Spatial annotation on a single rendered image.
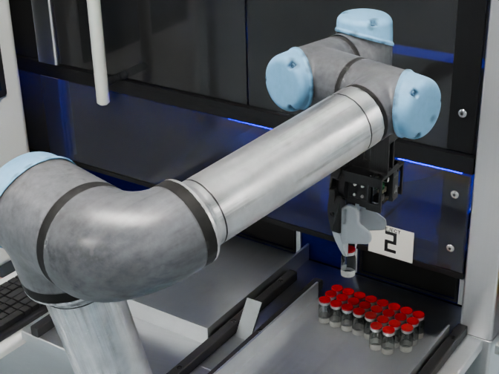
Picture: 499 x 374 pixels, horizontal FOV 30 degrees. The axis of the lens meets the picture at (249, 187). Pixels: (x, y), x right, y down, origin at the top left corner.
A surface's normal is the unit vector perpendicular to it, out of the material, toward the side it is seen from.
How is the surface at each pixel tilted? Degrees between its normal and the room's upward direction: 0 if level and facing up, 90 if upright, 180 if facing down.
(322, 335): 0
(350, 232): 89
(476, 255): 90
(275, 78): 90
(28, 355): 90
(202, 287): 0
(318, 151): 66
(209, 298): 0
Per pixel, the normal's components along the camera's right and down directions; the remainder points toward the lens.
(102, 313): 0.56, 0.38
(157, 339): -0.02, -0.90
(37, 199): -0.47, -0.52
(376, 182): -0.55, 0.39
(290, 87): -0.74, 0.32
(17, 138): 0.81, 0.24
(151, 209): 0.10, -0.65
